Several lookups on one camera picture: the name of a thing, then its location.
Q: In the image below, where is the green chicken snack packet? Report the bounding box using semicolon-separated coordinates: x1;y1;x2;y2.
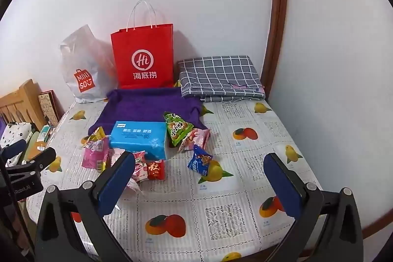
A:
164;112;194;146

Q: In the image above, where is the yellow snack packet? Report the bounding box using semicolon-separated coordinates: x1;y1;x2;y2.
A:
85;126;106;144

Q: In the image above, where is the white Miniso plastic bag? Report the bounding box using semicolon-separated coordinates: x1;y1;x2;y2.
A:
59;25;118;103

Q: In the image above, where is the grey checked folded cloth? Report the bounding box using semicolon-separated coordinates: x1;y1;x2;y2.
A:
178;55;265;102

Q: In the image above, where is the patterned brown box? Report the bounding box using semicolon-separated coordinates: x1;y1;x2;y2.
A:
38;90;64;126

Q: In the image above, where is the pink magenta snack packet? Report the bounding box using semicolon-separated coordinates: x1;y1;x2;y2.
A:
81;137;109;172

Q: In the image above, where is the pink panda snack packet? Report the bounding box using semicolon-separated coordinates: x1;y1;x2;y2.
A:
179;128;211;152

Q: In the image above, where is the red Haidilao paper bag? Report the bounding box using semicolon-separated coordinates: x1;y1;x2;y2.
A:
111;0;174;89

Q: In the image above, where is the fruit print tablecloth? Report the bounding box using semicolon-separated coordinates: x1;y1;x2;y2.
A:
25;97;323;262

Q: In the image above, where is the brown wooden door frame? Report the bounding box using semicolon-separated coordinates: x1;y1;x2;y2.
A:
260;0;288;98

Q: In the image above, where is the white spotted fabric item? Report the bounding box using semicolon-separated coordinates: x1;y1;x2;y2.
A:
1;122;33;167

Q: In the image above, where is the blue chocolate cookie packet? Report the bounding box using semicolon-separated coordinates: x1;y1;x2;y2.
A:
187;145;213;179

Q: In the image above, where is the purple towel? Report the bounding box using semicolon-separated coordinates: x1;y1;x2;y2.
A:
88;88;206;134

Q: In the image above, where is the blue tissue pack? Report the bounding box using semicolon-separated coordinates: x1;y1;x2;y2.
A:
109;121;167;160

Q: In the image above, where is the white lychee jelly packet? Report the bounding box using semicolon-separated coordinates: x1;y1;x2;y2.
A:
132;150;148;183

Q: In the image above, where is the red snack packet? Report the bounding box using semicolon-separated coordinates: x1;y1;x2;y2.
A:
147;160;166;180

